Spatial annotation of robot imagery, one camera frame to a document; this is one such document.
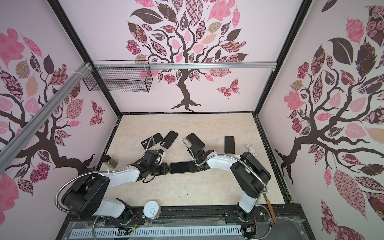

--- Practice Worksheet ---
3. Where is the black smartphone with silver frame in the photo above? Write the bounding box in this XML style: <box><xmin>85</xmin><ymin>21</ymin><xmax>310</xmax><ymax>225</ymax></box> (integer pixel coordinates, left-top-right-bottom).
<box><xmin>170</xmin><ymin>162</ymin><xmax>191</xmax><ymax>174</ymax></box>

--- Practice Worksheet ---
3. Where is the black phone case left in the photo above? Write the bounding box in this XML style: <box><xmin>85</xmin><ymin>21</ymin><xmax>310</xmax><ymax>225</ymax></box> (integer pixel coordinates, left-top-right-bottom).
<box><xmin>141</xmin><ymin>133</ymin><xmax>164</xmax><ymax>149</ymax></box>

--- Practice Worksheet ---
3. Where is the black smartphone centre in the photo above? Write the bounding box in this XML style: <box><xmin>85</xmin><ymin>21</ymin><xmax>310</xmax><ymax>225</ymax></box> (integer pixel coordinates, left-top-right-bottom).
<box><xmin>186</xmin><ymin>133</ymin><xmax>205</xmax><ymax>149</ymax></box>

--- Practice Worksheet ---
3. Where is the black smartphone right side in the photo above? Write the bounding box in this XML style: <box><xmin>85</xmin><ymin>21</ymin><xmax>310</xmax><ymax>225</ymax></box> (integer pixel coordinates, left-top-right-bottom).
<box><xmin>224</xmin><ymin>136</ymin><xmax>236</xmax><ymax>155</ymax></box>

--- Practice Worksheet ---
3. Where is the white round can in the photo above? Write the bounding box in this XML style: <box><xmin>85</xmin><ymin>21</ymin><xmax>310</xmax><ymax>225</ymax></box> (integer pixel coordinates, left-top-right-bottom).
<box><xmin>143</xmin><ymin>201</ymin><xmax>161</xmax><ymax>220</ymax></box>

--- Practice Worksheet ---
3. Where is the glass spice jar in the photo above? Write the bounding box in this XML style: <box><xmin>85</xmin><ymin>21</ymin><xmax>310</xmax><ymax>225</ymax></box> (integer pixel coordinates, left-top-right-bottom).
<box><xmin>102</xmin><ymin>155</ymin><xmax>118</xmax><ymax>169</ymax></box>

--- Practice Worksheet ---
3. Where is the small white figurine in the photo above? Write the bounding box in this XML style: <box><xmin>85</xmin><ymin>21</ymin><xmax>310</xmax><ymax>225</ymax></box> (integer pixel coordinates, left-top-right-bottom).
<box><xmin>246</xmin><ymin>144</ymin><xmax>258</xmax><ymax>158</ymax></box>

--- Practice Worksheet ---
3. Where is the brown wooden stick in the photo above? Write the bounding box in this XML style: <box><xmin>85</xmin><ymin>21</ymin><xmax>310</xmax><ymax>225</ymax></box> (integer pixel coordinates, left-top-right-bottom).
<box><xmin>264</xmin><ymin>194</ymin><xmax>277</xmax><ymax>226</ymax></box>

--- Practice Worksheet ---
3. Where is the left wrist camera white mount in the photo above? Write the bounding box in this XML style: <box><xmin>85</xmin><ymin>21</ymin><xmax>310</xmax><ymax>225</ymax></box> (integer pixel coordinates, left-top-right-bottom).
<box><xmin>156</xmin><ymin>149</ymin><xmax>166</xmax><ymax>165</ymax></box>

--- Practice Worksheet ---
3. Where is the white slotted cable duct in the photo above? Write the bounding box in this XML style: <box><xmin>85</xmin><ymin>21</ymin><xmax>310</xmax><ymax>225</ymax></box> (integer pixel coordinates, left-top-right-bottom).
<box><xmin>68</xmin><ymin>226</ymin><xmax>243</xmax><ymax>240</ymax></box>

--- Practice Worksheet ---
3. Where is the black wire basket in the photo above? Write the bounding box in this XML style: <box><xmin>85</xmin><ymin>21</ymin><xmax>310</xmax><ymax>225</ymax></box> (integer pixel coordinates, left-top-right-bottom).
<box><xmin>83</xmin><ymin>60</ymin><xmax>153</xmax><ymax>93</ymax></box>

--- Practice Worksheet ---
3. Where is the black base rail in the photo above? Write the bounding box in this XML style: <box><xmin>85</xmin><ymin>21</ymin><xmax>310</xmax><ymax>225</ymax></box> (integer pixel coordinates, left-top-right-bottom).
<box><xmin>56</xmin><ymin>204</ymin><xmax>315</xmax><ymax>240</ymax></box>

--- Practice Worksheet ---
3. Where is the silver aluminium rail back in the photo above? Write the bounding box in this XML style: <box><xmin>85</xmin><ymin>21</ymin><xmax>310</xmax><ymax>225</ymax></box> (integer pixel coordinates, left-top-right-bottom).
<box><xmin>94</xmin><ymin>62</ymin><xmax>277</xmax><ymax>70</ymax></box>

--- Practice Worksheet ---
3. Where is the silver aluminium rail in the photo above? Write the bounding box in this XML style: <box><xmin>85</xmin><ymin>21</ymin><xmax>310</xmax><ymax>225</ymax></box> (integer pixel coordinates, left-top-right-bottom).
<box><xmin>94</xmin><ymin>62</ymin><xmax>277</xmax><ymax>70</ymax></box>
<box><xmin>1</xmin><ymin>63</ymin><xmax>92</xmax><ymax>173</ymax></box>

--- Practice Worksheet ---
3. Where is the silver aluminium rail left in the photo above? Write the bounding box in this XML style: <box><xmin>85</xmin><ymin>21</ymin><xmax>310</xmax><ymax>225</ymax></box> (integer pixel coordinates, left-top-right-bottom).
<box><xmin>1</xmin><ymin>63</ymin><xmax>92</xmax><ymax>173</ymax></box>

